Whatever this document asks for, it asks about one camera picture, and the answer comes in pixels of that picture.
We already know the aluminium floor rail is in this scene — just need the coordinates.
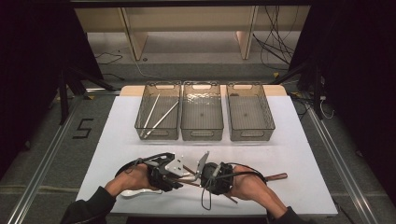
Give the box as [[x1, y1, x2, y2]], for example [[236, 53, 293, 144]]
[[83, 88, 121, 96], [6, 92, 85, 224], [306, 102, 380, 224]]

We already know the black cable bundle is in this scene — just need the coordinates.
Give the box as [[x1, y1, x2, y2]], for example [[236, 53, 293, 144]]
[[251, 5, 301, 72]]

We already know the white ceramic spoon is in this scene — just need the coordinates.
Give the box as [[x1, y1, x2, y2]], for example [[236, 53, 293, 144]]
[[120, 188, 163, 198]]

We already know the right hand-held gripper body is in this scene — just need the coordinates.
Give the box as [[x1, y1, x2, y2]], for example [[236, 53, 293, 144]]
[[194, 151, 234, 196]]

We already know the black curtain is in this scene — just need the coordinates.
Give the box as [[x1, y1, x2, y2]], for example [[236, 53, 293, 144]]
[[0, 0, 106, 178], [288, 0, 396, 206]]

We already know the brown wooden spoon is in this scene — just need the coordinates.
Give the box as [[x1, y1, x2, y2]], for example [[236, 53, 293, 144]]
[[264, 173, 289, 182]]

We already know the person's left hand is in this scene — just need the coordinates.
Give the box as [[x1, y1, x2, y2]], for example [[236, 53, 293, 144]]
[[105, 162, 158, 199]]

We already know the white floor cable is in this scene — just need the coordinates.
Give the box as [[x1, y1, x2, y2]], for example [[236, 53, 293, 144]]
[[133, 59, 166, 81]]

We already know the clear grey plastic basket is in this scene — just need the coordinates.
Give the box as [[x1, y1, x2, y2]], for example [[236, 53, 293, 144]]
[[180, 80, 225, 142], [226, 81, 276, 142], [134, 80, 182, 141]]

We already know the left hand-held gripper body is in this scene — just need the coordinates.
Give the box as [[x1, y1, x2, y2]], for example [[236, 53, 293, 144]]
[[141, 152, 193, 193]]

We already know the person's right hand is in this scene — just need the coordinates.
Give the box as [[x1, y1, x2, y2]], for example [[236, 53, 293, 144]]
[[231, 163, 269, 203]]

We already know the beige wooden desk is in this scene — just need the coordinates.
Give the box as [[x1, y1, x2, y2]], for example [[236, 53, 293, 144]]
[[74, 5, 312, 62]]

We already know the brown chopstick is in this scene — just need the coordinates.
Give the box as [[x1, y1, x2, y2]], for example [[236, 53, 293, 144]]
[[170, 177, 239, 204], [181, 164, 198, 175]]

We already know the thin white cable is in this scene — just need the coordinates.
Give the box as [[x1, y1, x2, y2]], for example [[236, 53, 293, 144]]
[[318, 94, 335, 120]]

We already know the black floor cable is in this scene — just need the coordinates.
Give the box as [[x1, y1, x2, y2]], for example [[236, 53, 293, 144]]
[[102, 72, 125, 82], [94, 50, 124, 66]]

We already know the wooden table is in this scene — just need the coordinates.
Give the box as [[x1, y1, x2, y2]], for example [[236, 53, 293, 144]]
[[120, 84, 288, 97]]

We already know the black tripod stand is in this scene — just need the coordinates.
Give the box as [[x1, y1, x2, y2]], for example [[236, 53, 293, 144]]
[[57, 65, 117, 126], [270, 60, 325, 120]]

